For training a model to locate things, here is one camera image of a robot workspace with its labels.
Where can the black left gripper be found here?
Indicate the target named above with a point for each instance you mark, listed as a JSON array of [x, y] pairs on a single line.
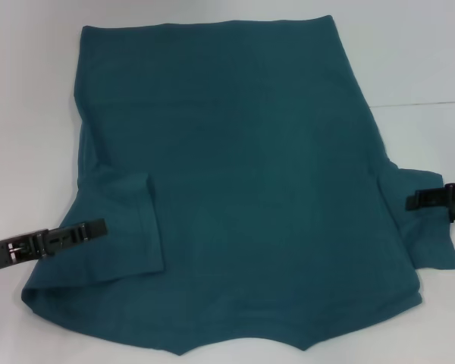
[[4, 252]]

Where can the teal blue t-shirt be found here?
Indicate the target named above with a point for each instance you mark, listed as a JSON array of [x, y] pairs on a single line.
[[231, 151]]

